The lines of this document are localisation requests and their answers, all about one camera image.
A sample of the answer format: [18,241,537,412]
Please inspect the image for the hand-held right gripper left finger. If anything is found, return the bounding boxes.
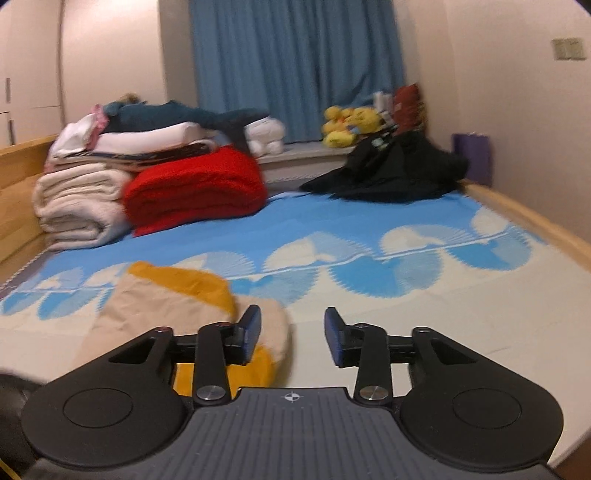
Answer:
[108,305,262,407]

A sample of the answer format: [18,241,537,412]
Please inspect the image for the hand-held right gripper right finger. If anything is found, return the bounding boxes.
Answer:
[324,306,481,407]

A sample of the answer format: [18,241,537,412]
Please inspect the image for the beige and yellow jacket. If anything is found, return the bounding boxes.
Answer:
[76,261,293,398]

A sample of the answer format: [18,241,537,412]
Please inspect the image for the pile of black clothes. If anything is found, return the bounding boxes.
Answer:
[299,131,470,204]

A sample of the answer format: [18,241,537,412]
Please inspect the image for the stack of folded clothes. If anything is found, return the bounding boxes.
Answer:
[104,99,271,156]

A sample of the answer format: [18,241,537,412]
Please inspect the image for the red folded blanket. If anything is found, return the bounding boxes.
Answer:
[122,147,269,237]

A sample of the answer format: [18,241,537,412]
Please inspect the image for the grey window sill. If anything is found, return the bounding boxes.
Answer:
[255,141,366,192]

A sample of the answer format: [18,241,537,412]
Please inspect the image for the white plush toy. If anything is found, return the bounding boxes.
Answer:
[244,117,286,157]

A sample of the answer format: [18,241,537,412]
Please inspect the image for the yellow plush toy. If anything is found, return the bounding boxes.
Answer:
[322,105,358,149]
[345,107,384,136]

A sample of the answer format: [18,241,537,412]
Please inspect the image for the white folded blanket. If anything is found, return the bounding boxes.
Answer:
[34,168,136,252]

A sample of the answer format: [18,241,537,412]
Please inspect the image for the white folded cloth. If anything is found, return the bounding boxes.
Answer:
[95,122,219,154]

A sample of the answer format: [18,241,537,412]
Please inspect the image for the purple bag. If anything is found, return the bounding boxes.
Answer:
[452,133,493,188]

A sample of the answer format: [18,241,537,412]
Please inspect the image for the pink cloth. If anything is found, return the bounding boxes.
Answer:
[90,105,110,140]

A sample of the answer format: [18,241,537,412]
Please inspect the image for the white crumpled cloth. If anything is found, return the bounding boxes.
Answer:
[48,113,101,158]

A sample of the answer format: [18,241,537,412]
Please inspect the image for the blue curtain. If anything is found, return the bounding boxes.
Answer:
[188,0,407,145]

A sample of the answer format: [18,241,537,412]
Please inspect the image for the white wardrobe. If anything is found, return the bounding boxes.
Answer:
[0,11,64,148]

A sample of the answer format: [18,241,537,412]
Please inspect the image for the wooden bed frame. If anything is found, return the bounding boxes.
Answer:
[0,135,591,278]

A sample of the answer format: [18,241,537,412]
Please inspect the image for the wall switch plate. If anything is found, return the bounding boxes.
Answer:
[551,38,585,61]

